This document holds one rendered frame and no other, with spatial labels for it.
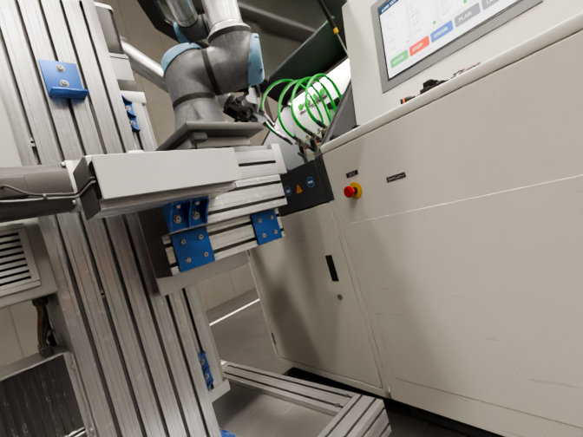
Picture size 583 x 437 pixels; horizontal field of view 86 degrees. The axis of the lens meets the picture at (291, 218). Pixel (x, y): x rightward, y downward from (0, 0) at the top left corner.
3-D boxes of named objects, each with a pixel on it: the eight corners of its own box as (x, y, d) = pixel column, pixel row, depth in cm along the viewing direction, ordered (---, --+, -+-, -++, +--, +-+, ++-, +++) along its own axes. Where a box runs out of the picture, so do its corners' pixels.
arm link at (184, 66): (181, 116, 89) (167, 70, 89) (226, 102, 89) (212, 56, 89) (164, 101, 77) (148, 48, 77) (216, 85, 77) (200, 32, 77)
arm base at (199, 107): (193, 127, 73) (180, 86, 73) (167, 149, 83) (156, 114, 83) (244, 127, 83) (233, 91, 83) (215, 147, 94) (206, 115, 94)
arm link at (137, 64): (88, 5, 113) (205, 83, 118) (101, 25, 124) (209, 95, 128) (68, 31, 112) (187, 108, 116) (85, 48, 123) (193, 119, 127)
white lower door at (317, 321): (277, 356, 161) (239, 229, 160) (280, 355, 162) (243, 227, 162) (381, 389, 110) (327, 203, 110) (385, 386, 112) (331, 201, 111)
